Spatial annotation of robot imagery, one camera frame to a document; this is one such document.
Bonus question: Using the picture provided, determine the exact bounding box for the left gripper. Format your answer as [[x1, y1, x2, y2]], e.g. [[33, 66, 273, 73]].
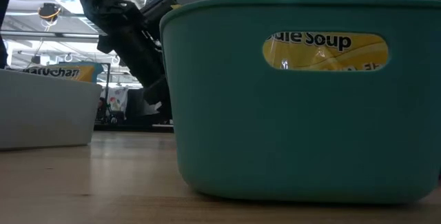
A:
[[97, 27, 172, 114]]

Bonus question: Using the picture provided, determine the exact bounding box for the grey plastic bin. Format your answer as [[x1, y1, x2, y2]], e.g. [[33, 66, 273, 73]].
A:
[[0, 68, 103, 151]]

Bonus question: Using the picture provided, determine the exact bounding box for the teal green plastic bin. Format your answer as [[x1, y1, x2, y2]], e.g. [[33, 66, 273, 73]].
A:
[[158, 0, 441, 206]]

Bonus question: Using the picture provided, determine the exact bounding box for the yellow creamy chicken ramen pack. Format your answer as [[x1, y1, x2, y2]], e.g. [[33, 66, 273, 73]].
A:
[[262, 32, 389, 72]]

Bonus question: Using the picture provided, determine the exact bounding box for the black hanging curtain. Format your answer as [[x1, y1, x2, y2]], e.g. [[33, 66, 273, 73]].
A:
[[125, 88, 173, 125]]

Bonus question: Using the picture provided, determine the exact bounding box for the white colourful printed cloth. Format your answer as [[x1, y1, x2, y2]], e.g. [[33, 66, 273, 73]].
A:
[[105, 86, 130, 112]]

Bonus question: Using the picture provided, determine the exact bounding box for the long ceiling light beam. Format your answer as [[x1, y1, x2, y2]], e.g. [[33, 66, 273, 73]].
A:
[[0, 30, 104, 43]]

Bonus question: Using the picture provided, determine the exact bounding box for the black metal stand frame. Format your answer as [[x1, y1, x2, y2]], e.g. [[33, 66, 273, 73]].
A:
[[98, 61, 112, 123]]

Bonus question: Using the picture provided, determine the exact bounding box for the yellow ceiling cable reel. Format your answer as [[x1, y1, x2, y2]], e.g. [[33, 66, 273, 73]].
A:
[[37, 1, 63, 22]]

